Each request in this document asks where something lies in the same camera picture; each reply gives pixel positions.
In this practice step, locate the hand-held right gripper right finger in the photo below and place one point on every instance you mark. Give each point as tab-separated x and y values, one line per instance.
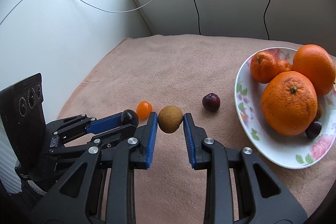
188	140

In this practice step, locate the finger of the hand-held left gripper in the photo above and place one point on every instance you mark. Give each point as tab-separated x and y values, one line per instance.
115	134
105	123

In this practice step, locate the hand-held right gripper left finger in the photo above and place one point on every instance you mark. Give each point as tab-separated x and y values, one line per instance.
152	140

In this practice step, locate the dark cherry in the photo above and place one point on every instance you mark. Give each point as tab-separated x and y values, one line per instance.
130	117

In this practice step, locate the brown longan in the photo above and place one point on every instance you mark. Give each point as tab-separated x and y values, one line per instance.
170	119

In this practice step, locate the white floral plate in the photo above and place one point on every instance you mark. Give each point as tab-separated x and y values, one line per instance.
283	150

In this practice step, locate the small mandarin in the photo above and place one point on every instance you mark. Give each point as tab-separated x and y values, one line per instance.
284	66

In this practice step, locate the dark plum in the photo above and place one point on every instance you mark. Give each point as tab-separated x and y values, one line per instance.
313	130

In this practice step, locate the smooth large orange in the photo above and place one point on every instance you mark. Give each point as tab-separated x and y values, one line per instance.
313	69

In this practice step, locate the orange kumquat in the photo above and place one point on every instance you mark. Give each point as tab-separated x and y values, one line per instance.
144	109

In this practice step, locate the white ribbed panel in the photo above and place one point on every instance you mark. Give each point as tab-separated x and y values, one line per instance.
9	161

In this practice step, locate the red cherry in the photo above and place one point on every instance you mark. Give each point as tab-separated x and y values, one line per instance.
211	102

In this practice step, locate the peach blanket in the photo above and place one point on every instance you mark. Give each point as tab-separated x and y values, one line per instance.
170	69

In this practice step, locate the rough large orange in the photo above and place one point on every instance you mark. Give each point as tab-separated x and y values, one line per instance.
288	103

